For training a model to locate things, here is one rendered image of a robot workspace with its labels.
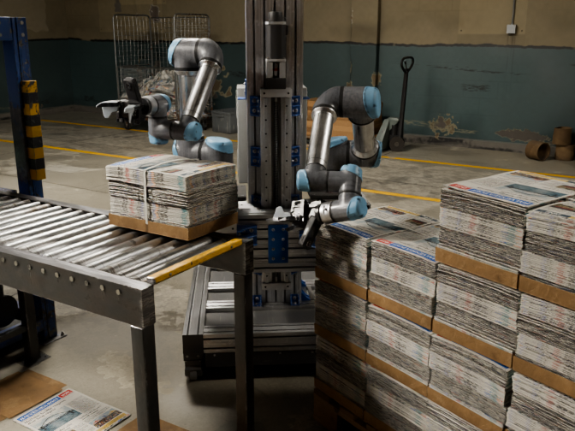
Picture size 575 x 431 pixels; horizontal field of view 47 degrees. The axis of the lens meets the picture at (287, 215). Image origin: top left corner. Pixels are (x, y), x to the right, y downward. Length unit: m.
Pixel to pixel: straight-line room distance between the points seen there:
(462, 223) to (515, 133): 6.99
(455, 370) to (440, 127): 7.24
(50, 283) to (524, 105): 7.35
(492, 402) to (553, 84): 6.98
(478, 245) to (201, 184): 0.95
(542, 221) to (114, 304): 1.20
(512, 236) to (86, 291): 1.22
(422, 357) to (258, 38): 1.54
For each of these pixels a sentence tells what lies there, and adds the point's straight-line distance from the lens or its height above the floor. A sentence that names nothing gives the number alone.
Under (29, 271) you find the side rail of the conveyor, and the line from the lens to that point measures 2.28.
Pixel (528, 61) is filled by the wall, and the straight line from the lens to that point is 8.82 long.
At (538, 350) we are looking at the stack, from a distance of 1.90.
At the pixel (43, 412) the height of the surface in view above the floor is 0.01.
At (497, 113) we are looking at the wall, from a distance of 8.94.
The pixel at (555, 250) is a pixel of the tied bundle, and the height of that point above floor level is 0.97.
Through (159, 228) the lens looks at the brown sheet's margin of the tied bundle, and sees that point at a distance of 2.36.
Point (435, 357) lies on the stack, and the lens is 2.14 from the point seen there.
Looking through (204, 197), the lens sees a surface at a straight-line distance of 2.31.
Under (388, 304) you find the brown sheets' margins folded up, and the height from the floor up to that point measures 0.63.
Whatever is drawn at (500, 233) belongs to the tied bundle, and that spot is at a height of 0.98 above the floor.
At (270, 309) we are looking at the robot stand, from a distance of 3.21.
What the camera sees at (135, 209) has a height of 0.88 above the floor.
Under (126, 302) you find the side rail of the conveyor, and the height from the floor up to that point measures 0.75.
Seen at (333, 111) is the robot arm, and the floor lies 1.21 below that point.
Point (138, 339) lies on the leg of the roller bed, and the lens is 1.99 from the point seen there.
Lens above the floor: 1.50
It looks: 16 degrees down
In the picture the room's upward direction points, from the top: straight up
